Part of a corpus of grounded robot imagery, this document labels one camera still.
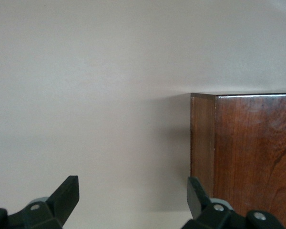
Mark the dark wooden cabinet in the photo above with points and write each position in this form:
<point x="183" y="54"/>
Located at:
<point x="252" y="148"/>

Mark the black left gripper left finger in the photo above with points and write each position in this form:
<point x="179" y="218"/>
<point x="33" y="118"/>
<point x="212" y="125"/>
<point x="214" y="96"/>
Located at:
<point x="64" y="198"/>

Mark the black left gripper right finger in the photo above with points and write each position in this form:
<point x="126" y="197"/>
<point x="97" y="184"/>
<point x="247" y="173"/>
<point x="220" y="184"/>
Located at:
<point x="196" y="200"/>

